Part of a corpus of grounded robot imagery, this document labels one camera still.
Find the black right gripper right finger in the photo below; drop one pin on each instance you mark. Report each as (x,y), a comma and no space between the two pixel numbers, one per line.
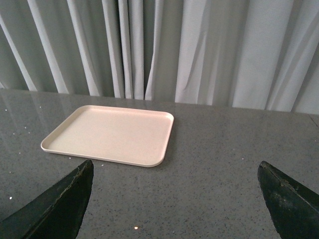
(293,207)

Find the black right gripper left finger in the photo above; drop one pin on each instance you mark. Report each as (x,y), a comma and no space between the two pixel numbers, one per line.
(57,213)

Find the cream rectangular plastic tray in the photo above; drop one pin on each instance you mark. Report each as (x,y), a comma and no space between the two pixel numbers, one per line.
(121,135)

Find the grey pleated curtain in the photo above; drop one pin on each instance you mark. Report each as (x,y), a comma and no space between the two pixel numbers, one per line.
(256,54)

